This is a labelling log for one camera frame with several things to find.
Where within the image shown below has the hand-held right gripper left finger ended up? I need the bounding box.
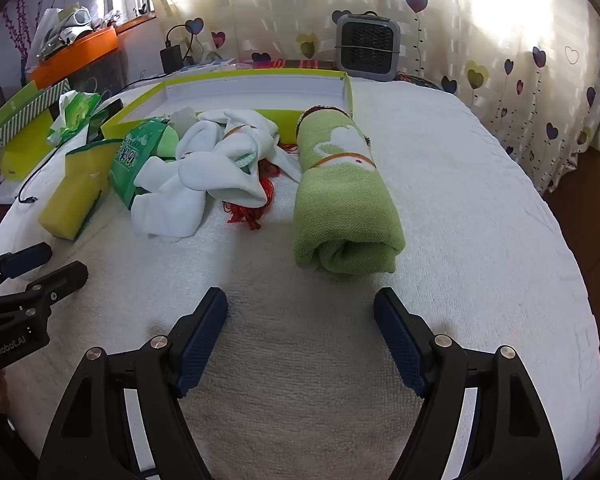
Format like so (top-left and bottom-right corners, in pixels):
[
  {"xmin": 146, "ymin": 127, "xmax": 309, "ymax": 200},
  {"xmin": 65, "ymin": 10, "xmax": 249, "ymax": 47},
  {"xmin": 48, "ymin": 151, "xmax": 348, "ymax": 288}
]
[{"xmin": 37, "ymin": 286, "xmax": 229, "ymax": 480}]

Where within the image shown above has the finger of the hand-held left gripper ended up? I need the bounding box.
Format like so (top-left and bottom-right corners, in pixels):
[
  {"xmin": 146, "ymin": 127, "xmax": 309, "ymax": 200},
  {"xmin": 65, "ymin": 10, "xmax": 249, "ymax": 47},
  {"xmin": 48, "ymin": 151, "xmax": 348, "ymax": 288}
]
[
  {"xmin": 24, "ymin": 260, "xmax": 90, "ymax": 312},
  {"xmin": 0, "ymin": 242, "xmax": 54, "ymax": 302}
]

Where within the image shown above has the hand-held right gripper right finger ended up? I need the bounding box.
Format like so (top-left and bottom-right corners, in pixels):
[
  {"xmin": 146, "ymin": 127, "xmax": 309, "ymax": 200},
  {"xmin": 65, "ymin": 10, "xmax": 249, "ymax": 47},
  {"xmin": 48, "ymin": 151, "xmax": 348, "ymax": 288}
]
[{"xmin": 373, "ymin": 286, "xmax": 564, "ymax": 480}]

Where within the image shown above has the yellow sponge with green pad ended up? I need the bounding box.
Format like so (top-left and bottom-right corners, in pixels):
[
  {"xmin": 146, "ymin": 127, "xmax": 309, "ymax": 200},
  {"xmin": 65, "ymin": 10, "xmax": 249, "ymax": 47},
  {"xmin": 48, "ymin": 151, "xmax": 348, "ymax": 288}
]
[{"xmin": 37, "ymin": 137, "xmax": 126, "ymax": 241}]

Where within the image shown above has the green printed packet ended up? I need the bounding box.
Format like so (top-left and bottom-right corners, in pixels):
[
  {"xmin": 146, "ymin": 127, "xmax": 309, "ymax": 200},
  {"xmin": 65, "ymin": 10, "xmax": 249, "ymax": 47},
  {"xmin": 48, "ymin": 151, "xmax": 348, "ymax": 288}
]
[{"xmin": 108, "ymin": 116, "xmax": 174, "ymax": 211}]

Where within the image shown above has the white sock bundle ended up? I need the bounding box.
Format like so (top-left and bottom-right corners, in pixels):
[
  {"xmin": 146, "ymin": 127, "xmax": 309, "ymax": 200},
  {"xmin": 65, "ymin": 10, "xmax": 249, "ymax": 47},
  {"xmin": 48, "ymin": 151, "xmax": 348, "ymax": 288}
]
[{"xmin": 131, "ymin": 122, "xmax": 271, "ymax": 239}]

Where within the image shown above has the red string bundle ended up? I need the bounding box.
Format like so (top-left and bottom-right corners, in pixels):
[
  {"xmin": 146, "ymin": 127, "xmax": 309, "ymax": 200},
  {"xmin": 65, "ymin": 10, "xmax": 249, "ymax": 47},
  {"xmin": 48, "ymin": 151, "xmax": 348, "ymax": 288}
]
[{"xmin": 222, "ymin": 142, "xmax": 301, "ymax": 231}]

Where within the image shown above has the green towel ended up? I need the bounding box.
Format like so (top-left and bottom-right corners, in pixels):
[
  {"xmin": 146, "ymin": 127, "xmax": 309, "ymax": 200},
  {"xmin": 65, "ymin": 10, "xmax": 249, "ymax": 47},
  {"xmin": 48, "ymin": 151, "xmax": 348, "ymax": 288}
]
[{"xmin": 293, "ymin": 106, "xmax": 406, "ymax": 276}]

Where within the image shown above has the light green cloth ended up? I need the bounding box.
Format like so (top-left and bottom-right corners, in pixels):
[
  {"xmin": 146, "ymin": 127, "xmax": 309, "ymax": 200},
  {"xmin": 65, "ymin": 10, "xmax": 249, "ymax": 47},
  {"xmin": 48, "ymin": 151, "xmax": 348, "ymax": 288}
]
[{"xmin": 152, "ymin": 127, "xmax": 181, "ymax": 161}]

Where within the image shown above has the translucent grey plastic bag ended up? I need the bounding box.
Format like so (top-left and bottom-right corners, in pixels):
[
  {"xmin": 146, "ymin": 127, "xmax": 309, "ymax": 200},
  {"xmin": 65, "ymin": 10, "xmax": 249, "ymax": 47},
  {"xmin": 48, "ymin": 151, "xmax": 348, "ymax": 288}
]
[{"xmin": 169, "ymin": 107, "xmax": 199, "ymax": 131}]

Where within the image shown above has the lime green shallow box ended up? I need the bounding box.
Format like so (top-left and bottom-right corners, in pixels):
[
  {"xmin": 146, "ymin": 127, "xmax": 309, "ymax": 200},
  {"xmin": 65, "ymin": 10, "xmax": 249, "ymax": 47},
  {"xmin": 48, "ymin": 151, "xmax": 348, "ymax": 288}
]
[{"xmin": 101, "ymin": 68, "xmax": 355, "ymax": 161}]

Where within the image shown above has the green striped box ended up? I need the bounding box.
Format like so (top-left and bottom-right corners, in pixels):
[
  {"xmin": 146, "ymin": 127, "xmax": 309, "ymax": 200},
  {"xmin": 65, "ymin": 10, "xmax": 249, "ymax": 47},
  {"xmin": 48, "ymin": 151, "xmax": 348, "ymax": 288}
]
[{"xmin": 0, "ymin": 79, "xmax": 71, "ymax": 181}]

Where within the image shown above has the green white plastic bag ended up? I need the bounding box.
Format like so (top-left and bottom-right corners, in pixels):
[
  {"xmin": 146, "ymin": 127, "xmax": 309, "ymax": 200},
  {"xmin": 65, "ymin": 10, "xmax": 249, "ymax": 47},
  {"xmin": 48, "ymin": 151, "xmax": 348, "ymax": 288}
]
[{"xmin": 47, "ymin": 90, "xmax": 103, "ymax": 145}]

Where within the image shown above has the black phone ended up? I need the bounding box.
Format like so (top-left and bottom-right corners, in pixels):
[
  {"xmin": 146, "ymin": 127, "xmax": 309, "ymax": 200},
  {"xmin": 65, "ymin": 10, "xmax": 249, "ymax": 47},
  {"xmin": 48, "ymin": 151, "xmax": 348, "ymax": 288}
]
[{"xmin": 85, "ymin": 98, "xmax": 124, "ymax": 144}]

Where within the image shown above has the dark glass tank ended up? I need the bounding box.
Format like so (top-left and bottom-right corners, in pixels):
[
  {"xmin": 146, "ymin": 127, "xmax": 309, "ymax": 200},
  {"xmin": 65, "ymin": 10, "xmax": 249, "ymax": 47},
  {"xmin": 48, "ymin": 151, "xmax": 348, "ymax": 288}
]
[{"xmin": 70, "ymin": 49, "xmax": 131, "ymax": 102}]

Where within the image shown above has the orange tray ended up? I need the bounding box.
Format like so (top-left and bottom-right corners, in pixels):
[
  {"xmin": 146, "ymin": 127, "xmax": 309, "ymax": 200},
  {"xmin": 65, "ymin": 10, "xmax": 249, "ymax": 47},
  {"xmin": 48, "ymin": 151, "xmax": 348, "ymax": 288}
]
[{"xmin": 29, "ymin": 26, "xmax": 119, "ymax": 89}]

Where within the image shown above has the pile of white packets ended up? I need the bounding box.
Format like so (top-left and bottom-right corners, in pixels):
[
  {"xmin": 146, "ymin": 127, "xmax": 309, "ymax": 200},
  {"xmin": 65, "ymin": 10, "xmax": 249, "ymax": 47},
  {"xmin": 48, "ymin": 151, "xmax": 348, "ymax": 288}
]
[{"xmin": 29, "ymin": 3, "xmax": 119, "ymax": 61}]

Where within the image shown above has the black charger adapter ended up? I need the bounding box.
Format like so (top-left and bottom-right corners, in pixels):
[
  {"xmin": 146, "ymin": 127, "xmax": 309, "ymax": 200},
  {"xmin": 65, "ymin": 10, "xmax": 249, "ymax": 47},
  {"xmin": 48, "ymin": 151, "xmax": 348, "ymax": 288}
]
[{"xmin": 159, "ymin": 22, "xmax": 204, "ymax": 75}]

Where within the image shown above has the white blue power strip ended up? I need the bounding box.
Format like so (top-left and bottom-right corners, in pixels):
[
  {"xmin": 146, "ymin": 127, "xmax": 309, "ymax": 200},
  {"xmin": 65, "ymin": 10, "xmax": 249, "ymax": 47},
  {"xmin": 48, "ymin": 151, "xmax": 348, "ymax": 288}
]
[{"xmin": 180, "ymin": 57, "xmax": 236, "ymax": 72}]

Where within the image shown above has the plaid bed sheet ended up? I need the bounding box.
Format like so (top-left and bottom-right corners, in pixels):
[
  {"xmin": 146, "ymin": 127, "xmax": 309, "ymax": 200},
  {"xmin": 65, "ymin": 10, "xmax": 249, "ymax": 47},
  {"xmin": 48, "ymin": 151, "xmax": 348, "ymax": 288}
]
[{"xmin": 235, "ymin": 58, "xmax": 342, "ymax": 71}]

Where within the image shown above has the grey space heater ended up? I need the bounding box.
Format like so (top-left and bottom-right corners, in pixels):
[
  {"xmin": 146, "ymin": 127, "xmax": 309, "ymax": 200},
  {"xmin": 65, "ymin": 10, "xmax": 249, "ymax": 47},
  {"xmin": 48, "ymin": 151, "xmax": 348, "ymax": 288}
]
[{"xmin": 335, "ymin": 9, "xmax": 402, "ymax": 83}]

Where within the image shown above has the heart print curtain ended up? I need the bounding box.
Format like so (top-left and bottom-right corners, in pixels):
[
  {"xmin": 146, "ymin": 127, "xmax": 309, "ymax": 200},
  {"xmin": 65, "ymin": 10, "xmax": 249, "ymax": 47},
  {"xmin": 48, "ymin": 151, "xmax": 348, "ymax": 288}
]
[{"xmin": 145, "ymin": 0, "xmax": 600, "ymax": 196}]

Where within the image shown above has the thin black cable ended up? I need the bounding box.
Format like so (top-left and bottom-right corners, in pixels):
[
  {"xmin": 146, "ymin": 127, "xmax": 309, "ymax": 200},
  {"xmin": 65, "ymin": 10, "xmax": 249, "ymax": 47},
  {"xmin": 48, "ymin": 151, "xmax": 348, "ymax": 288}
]
[{"xmin": 17, "ymin": 142, "xmax": 66, "ymax": 206}]

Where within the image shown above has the pink branch wall decal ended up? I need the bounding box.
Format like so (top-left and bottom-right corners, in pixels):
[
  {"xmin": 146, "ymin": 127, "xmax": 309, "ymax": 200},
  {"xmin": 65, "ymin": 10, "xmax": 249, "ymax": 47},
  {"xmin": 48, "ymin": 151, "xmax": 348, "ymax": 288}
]
[{"xmin": 2, "ymin": 0, "xmax": 39, "ymax": 61}]

